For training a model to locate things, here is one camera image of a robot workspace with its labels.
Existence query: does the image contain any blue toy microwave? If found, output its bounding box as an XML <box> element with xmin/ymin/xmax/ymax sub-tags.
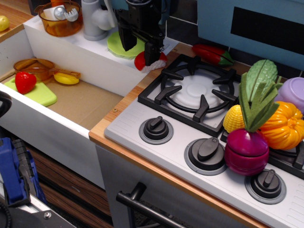
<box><xmin>197</xmin><ymin>0</ymin><xmax>304</xmax><ymax>70</ymax></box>

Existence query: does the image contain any grey toy faucet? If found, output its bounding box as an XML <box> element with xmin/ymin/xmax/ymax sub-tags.
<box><xmin>81</xmin><ymin>0</ymin><xmax>117</xmax><ymax>41</ymax></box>

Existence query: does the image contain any white toy fork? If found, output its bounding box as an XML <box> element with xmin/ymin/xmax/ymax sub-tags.
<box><xmin>64</xmin><ymin>8</ymin><xmax>78</xmax><ymax>22</ymax></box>

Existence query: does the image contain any orange transparent toy bowl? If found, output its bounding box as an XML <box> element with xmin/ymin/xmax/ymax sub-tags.
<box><xmin>34</xmin><ymin>0</ymin><xmax>83</xmax><ymax>37</ymax></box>

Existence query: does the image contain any orange toy pumpkin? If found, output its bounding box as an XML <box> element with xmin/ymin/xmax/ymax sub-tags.
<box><xmin>260</xmin><ymin>101</ymin><xmax>304</xmax><ymax>150</ymax></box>

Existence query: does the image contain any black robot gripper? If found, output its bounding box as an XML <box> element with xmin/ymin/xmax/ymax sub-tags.
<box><xmin>115</xmin><ymin>0</ymin><xmax>165</xmax><ymax>66</ymax></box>

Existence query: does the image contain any black stove knob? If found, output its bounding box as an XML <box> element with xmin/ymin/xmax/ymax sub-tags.
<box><xmin>245</xmin><ymin>169</ymin><xmax>287</xmax><ymax>205</ymax></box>
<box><xmin>139</xmin><ymin>116</ymin><xmax>174</xmax><ymax>145</ymax></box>
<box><xmin>184</xmin><ymin>137</ymin><xmax>227</xmax><ymax>176</ymax></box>

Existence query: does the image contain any silver toy spoon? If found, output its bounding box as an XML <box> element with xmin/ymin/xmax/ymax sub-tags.
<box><xmin>54</xmin><ymin>6</ymin><xmax>67</xmax><ymax>20</ymax></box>

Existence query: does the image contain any black stove burner grate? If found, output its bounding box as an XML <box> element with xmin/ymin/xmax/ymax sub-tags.
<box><xmin>138</xmin><ymin>54</ymin><xmax>241</xmax><ymax>137</ymax></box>

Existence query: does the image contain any middle black stove knob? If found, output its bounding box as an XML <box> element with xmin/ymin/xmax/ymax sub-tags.
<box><xmin>184</xmin><ymin>137</ymin><xmax>227</xmax><ymax>176</ymax></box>

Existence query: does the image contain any light green cutting board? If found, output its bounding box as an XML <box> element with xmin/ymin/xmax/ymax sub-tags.
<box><xmin>0</xmin><ymin>78</ymin><xmax>57</xmax><ymax>107</ymax></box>

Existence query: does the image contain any red toy strawberry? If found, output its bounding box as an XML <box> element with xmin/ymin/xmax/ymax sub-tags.
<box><xmin>15</xmin><ymin>72</ymin><xmax>37</xmax><ymax>95</ymax></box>

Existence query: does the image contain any black oven door handle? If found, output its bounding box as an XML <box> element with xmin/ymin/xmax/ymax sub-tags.
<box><xmin>116</xmin><ymin>182</ymin><xmax>186</xmax><ymax>228</ymax></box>

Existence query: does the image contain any grey toy stove top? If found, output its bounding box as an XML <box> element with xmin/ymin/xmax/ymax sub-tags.
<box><xmin>104</xmin><ymin>54</ymin><xmax>304</xmax><ymax>228</ymax></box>

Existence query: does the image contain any red and white toy sushi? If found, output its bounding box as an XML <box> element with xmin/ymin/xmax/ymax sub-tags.
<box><xmin>134</xmin><ymin>51</ymin><xmax>168</xmax><ymax>73</ymax></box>

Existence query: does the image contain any grey metal mounting base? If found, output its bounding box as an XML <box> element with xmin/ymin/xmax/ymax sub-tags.
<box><xmin>0</xmin><ymin>180</ymin><xmax>74</xmax><ymax>228</ymax></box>

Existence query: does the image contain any black cable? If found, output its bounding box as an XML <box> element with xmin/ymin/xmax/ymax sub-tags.
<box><xmin>0</xmin><ymin>91</ymin><xmax>12</xmax><ymax>119</ymax></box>

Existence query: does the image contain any yellow toy corn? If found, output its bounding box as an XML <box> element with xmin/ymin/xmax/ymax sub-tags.
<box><xmin>223</xmin><ymin>104</ymin><xmax>245</xmax><ymax>133</ymax></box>

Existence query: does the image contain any yellow toy lemon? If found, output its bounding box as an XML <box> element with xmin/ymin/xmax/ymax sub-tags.
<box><xmin>54</xmin><ymin>73</ymin><xmax>79</xmax><ymax>85</ymax></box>

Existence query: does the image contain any green toy lettuce leaf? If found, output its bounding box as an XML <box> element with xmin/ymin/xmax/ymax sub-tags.
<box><xmin>239</xmin><ymin>59</ymin><xmax>282</xmax><ymax>133</ymax></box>

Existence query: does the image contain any white toy sink basin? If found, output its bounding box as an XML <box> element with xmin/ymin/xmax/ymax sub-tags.
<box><xmin>0</xmin><ymin>14</ymin><xmax>180</xmax><ymax>190</ymax></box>

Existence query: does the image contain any right black stove knob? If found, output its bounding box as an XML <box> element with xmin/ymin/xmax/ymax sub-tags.
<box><xmin>245</xmin><ymin>169</ymin><xmax>287</xmax><ymax>205</ymax></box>

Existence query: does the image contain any purple toy bowl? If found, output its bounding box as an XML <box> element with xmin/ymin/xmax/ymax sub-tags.
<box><xmin>275</xmin><ymin>77</ymin><xmax>304</xmax><ymax>113</ymax></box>

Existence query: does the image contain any blue clamp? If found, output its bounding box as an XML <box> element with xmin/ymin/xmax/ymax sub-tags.
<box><xmin>0</xmin><ymin>137</ymin><xmax>47</xmax><ymax>207</ymax></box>

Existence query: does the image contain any red toy chili pepper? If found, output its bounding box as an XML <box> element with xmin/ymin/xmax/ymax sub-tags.
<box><xmin>192</xmin><ymin>44</ymin><xmax>234</xmax><ymax>67</ymax></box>

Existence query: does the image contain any yellow toy potato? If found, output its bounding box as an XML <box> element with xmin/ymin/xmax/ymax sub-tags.
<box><xmin>0</xmin><ymin>15</ymin><xmax>10</xmax><ymax>32</ymax></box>

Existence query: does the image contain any orange transparent toy saucepan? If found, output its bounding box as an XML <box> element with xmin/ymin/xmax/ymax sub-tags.
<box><xmin>13</xmin><ymin>58</ymin><xmax>81</xmax><ymax>81</ymax></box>

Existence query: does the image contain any left black stove knob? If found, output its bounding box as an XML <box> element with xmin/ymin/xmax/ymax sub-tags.
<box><xmin>139</xmin><ymin>116</ymin><xmax>174</xmax><ymax>145</ymax></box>

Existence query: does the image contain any white toy block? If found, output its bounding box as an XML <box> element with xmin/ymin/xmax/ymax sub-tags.
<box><xmin>43</xmin><ymin>5</ymin><xmax>63</xmax><ymax>21</ymax></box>

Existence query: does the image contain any purple toy beet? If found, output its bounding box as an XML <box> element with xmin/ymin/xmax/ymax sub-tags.
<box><xmin>224</xmin><ymin>129</ymin><xmax>269</xmax><ymax>176</ymax></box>

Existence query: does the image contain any light green toy plate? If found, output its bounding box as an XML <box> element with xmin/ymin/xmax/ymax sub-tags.
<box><xmin>107</xmin><ymin>31</ymin><xmax>144</xmax><ymax>59</ymax></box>

